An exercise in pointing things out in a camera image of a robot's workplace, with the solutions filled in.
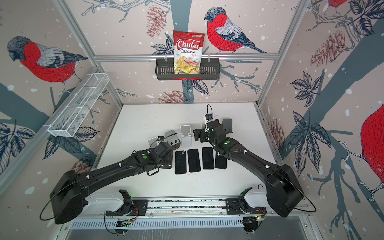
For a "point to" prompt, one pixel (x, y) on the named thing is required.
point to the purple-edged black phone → (180, 162)
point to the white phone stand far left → (153, 142)
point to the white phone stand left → (186, 136)
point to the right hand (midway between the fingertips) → (198, 132)
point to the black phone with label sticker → (220, 161)
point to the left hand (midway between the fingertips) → (168, 157)
